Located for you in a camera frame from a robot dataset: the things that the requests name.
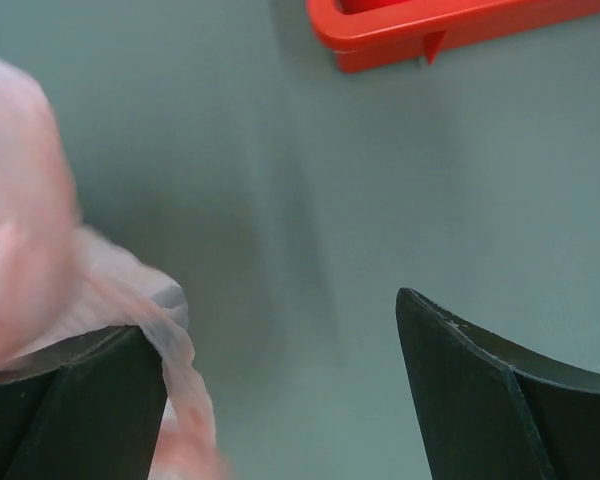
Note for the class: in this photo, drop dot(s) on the pink printed plastic bag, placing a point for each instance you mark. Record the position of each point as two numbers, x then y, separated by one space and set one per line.
51 281

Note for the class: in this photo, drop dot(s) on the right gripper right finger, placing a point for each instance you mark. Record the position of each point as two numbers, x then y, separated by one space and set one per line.
489 408

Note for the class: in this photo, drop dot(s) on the red plastic tray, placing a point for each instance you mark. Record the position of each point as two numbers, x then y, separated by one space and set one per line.
412 29

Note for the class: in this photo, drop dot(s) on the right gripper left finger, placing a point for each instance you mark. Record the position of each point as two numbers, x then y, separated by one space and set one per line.
86 408

